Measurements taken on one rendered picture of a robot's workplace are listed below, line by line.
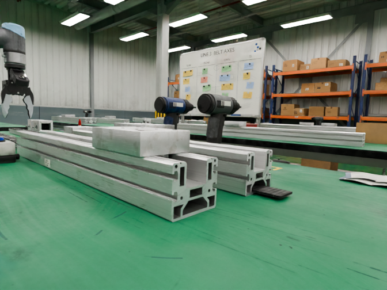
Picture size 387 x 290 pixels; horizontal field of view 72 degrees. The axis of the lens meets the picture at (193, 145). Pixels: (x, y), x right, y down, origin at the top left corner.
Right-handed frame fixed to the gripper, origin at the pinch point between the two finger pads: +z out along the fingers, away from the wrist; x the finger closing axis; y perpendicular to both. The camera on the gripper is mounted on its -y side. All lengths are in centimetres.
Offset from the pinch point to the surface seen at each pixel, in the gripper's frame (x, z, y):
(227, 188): -12, 13, -94
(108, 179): 7, 10, -81
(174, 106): -34, -5, -55
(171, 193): 8, 9, -98
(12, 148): 10.8, 9.0, -34.1
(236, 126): -151, 5, -6
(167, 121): -33, 0, -53
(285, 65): -955, -204, 313
